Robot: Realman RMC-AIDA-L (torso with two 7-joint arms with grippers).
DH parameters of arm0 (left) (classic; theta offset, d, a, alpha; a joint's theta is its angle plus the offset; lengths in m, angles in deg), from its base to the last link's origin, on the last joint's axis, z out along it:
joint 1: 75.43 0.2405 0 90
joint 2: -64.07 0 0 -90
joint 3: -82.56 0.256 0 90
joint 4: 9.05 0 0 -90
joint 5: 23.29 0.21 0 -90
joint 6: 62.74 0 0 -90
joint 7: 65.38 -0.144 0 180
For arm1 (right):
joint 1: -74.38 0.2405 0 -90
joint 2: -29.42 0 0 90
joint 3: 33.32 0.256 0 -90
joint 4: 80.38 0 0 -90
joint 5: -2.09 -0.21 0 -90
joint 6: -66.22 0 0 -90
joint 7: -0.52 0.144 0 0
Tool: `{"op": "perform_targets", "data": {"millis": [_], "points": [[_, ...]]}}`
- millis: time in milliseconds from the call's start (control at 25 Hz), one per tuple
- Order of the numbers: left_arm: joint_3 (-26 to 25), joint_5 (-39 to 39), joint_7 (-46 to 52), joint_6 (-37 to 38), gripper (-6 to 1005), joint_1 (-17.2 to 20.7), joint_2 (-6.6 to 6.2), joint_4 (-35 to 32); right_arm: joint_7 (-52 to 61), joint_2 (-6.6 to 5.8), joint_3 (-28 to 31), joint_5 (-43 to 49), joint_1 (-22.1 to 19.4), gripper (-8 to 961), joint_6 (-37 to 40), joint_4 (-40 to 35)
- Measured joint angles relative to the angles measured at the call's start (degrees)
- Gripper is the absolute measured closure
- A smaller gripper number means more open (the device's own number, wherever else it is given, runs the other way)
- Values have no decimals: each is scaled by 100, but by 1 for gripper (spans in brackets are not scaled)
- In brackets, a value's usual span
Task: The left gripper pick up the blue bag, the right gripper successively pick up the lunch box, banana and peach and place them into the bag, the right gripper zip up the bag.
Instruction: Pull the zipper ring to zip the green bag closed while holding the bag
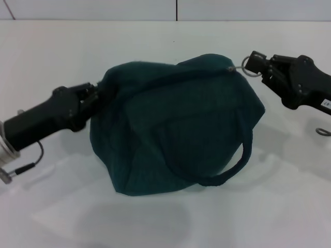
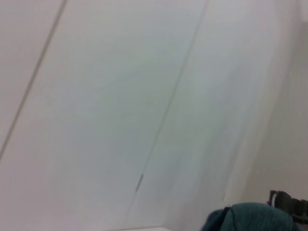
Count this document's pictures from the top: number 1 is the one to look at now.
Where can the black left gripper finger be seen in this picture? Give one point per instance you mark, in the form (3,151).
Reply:
(85,89)
(93,103)

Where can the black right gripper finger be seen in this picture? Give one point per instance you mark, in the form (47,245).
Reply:
(258,63)
(275,78)

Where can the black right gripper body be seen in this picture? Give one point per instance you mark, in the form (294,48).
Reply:
(307,85)

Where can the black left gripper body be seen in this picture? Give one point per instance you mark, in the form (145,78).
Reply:
(46,118)

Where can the dark teal insulated lunch bag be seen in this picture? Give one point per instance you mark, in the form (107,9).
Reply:
(181,129)

